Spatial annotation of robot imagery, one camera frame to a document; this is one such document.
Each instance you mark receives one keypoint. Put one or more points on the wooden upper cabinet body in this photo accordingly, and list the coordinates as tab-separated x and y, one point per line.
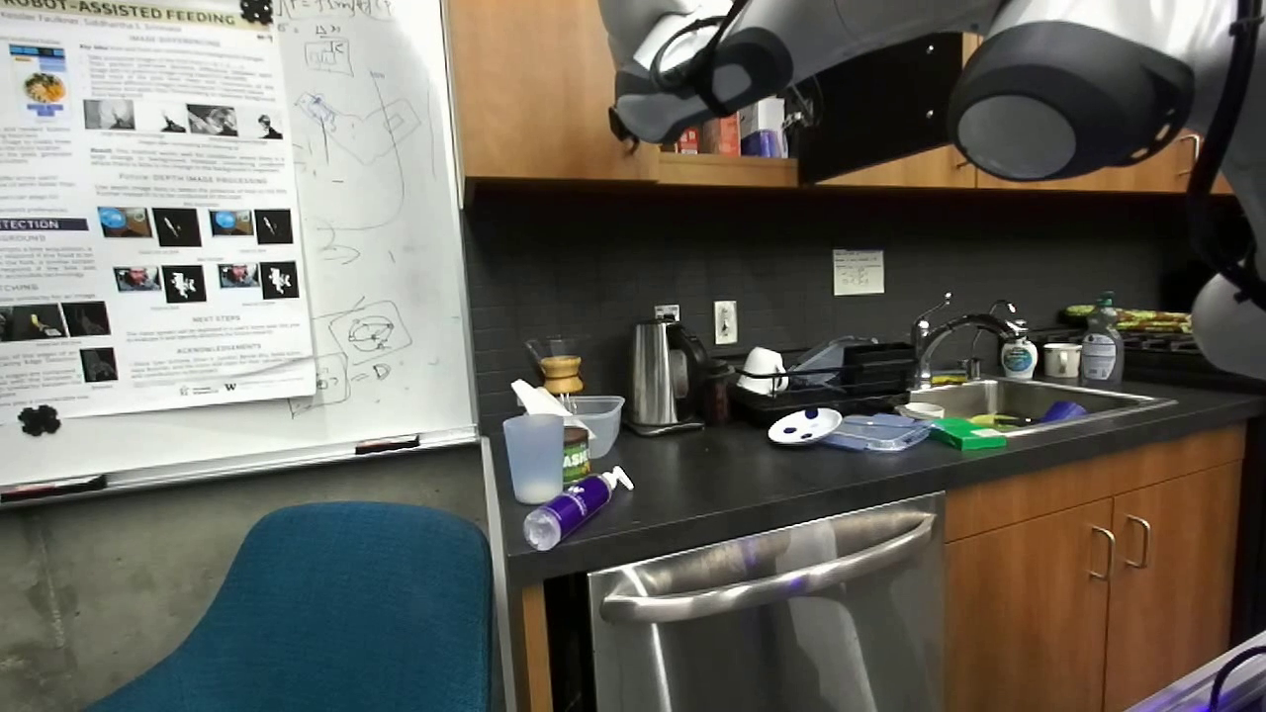
726	170

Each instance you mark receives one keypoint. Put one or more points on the dark blue dish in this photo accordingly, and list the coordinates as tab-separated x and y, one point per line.
1062	412

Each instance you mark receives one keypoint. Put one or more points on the orange jar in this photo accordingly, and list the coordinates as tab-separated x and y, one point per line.
722	136

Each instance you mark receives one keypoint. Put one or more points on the stainless steel sink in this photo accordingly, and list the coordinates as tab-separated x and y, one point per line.
1094	401

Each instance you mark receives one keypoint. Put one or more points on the white soap dispenser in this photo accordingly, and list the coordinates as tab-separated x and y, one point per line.
1020	359

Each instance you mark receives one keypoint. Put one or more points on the blue chair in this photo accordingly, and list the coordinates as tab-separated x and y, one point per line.
329	617

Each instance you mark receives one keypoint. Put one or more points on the green cap spray bottle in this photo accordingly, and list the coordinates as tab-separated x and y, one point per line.
1100	348

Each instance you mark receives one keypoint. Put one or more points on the white robot base platform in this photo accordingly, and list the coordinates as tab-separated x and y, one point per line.
1190	685

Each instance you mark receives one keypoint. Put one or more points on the research poster with photos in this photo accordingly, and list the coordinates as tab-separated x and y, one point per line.
161	201

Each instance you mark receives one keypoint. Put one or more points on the white paper wall sign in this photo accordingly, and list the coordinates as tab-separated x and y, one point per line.
859	272

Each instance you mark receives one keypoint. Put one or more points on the translucent plastic cup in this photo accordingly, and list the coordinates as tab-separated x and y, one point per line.
535	460

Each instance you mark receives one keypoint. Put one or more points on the dark kitchen faucet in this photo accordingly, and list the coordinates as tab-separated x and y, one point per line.
962	329

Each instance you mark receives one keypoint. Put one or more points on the green bowl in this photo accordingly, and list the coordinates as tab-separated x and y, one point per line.
1001	422

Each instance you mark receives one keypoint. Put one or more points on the white plate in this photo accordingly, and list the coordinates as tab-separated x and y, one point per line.
805	424

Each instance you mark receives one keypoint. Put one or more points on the purple bottle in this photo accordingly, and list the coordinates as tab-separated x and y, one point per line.
577	512

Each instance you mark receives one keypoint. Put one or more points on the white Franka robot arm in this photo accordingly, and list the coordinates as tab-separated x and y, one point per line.
1083	104

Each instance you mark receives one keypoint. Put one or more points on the clear plastic container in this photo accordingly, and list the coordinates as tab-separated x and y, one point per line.
598	424

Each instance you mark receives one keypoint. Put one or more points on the wooden false drawer panel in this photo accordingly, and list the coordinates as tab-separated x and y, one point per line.
1094	480

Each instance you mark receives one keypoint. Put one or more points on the stainless steel dishwasher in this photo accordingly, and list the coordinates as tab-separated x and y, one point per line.
792	617

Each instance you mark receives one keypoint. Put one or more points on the white purple container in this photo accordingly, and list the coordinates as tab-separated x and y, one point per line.
764	133

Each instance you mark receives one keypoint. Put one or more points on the white cup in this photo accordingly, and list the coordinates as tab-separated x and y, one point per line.
1062	363

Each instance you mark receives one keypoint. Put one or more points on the dark whiteboard marker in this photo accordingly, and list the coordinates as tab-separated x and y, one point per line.
388	445
52	483

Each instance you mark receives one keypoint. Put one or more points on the green label jar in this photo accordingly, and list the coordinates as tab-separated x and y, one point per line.
579	457

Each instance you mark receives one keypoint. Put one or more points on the white whiteboard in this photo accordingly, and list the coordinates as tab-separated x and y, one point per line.
397	264

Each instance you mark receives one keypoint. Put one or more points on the black flower magnet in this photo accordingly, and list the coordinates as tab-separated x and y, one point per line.
259	11
40	422

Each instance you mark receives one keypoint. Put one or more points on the glass carafe wooden collar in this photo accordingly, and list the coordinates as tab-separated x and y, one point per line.
564	375

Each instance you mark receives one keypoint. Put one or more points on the yellow green packet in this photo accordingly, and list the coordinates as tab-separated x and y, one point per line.
1140	323

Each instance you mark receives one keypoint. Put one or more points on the dark cylindrical canister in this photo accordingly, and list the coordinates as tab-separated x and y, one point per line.
715	395

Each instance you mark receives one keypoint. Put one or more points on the red jar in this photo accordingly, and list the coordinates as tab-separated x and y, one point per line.
691	136

